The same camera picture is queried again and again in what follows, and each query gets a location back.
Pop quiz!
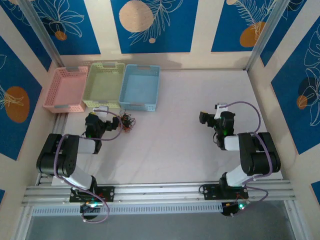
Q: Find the blue plastic basket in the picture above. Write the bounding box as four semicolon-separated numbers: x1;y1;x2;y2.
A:
118;64;161;112

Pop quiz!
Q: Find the red thin cable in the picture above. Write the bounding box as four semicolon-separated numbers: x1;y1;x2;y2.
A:
119;109;137;133

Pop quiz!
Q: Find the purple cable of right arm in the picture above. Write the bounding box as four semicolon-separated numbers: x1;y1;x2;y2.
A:
224;101;274;201

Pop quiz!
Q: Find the black thin cable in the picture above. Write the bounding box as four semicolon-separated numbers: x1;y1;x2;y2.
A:
120;111;137;133
119;112;136;135

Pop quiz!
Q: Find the white slotted cable duct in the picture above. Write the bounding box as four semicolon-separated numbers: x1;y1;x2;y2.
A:
31;202;226;216

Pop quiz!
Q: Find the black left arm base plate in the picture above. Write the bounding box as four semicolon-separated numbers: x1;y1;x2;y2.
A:
69;186;116;203

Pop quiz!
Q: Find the controller board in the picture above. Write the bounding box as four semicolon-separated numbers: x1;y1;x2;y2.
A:
221;201;247;217
79;202;101;221

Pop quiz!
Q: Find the right controller board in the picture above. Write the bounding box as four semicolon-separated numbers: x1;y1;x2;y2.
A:
221;201;247;217

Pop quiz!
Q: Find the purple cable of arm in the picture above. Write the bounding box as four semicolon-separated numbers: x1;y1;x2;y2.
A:
224;101;274;201
53;111;123;224

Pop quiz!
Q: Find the left controller board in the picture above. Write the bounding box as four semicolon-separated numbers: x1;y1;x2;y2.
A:
79;202;101;221

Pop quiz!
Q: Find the green plastic basket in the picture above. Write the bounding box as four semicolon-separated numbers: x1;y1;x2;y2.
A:
82;61;126;110

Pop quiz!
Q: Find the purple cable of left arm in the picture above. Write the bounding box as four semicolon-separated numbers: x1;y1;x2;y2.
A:
53;111;123;224

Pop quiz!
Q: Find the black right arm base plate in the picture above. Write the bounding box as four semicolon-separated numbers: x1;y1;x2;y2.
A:
201;183;250;201

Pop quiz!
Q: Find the aluminium frame leg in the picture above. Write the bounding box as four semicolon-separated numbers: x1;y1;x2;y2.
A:
13;204;35;240
283;199;305;240

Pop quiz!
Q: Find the aluminium corner post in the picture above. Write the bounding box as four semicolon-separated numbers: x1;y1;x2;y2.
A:
244;0;287;72
18;0;65;68

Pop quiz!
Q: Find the pink plastic basket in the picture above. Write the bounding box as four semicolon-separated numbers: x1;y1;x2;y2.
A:
42;66;89;114

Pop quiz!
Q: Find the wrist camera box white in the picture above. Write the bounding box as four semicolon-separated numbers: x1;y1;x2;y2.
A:
215;102;229;120
93;106;110;118

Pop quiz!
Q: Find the orange thin cable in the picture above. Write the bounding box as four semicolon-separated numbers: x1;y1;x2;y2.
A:
121;114;137;135

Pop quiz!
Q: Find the aluminium front rail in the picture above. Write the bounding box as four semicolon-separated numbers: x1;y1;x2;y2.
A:
21;181;297;206

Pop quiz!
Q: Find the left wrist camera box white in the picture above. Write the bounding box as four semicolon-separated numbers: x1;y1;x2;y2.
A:
93;106;110;118

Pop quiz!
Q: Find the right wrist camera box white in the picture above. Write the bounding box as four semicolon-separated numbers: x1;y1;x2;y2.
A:
215;102;229;120

